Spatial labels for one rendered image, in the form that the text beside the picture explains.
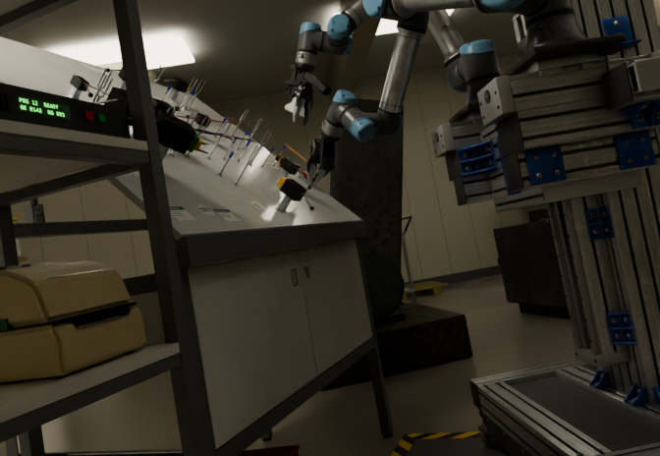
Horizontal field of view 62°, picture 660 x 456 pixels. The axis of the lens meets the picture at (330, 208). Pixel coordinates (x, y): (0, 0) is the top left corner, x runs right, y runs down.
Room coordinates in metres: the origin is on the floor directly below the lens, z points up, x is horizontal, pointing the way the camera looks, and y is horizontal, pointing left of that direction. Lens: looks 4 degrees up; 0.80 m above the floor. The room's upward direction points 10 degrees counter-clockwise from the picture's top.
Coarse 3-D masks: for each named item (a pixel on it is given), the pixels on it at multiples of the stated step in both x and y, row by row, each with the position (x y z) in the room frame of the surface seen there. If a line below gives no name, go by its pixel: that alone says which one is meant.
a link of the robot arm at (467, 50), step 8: (480, 40) 1.81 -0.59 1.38; (488, 40) 1.81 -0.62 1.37; (464, 48) 1.83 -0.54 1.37; (472, 48) 1.81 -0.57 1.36; (480, 48) 1.80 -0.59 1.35; (488, 48) 1.80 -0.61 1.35; (464, 56) 1.84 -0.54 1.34; (472, 56) 1.81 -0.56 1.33; (480, 56) 1.80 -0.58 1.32; (488, 56) 1.80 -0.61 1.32; (496, 56) 1.83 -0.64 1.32; (464, 64) 1.85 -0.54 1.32; (472, 64) 1.82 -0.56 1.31; (480, 64) 1.80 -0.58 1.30; (488, 64) 1.80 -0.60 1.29; (496, 64) 1.82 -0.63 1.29; (464, 72) 1.87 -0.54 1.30; (472, 72) 1.82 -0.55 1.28; (480, 72) 1.80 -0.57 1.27; (488, 72) 1.80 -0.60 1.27; (496, 72) 1.81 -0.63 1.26; (464, 80) 1.92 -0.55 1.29
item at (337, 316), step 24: (312, 264) 1.81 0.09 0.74; (336, 264) 2.00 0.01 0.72; (312, 288) 1.78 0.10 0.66; (336, 288) 1.96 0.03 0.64; (360, 288) 2.19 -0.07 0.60; (312, 312) 1.76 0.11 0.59; (336, 312) 1.93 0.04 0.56; (360, 312) 2.15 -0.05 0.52; (312, 336) 1.73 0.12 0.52; (336, 336) 1.90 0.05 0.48; (360, 336) 2.11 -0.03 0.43; (336, 360) 1.86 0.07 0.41
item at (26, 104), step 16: (0, 96) 0.82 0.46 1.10; (16, 96) 0.84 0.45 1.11; (32, 96) 0.87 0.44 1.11; (48, 96) 0.90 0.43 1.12; (64, 96) 0.93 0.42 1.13; (0, 112) 0.81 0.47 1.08; (16, 112) 0.84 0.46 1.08; (32, 112) 0.87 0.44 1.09; (48, 112) 0.90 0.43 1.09; (64, 112) 0.92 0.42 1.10; (80, 112) 0.96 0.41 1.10; (96, 112) 0.99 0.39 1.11; (112, 112) 1.03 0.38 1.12; (64, 128) 0.92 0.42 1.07; (80, 128) 0.95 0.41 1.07; (96, 128) 0.99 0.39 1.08; (112, 128) 1.03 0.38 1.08; (128, 128) 1.07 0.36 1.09
